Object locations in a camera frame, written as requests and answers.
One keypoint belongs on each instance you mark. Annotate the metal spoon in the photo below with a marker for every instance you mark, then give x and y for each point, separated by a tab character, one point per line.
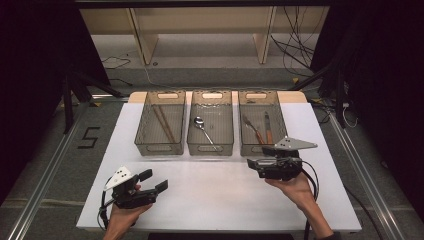
199	122

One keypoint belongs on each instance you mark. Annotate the light wooden shelf unit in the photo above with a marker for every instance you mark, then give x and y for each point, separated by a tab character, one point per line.
200	20

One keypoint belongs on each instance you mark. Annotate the aluminium floor rail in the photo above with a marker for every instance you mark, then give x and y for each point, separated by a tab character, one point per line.
363	170
43	186

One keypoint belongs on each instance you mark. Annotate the clear grey plastic bin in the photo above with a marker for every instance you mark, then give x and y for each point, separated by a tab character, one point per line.
146	130
280	116
220	113

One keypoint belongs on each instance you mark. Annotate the person's left hand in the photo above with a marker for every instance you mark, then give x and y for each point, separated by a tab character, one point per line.
123	220

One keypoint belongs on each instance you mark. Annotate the person's right hand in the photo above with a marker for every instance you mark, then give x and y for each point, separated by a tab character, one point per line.
296	191

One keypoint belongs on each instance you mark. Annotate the brown wooden chopstick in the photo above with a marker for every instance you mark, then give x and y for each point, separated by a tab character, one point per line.
163	125
168	125

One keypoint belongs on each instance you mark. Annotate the black metal stand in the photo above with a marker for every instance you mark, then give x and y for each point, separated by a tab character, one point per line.
340	100
68	106

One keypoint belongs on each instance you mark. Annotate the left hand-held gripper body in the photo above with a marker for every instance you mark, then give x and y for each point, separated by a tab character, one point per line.
128	196

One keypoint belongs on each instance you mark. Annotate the white table mat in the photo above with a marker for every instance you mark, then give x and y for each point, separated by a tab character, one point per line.
216	193

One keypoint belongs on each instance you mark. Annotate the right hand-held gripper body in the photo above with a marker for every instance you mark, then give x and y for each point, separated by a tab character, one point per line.
280	165

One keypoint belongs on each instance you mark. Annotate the black curtain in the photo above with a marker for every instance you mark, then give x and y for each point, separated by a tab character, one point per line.
33	83
390	83

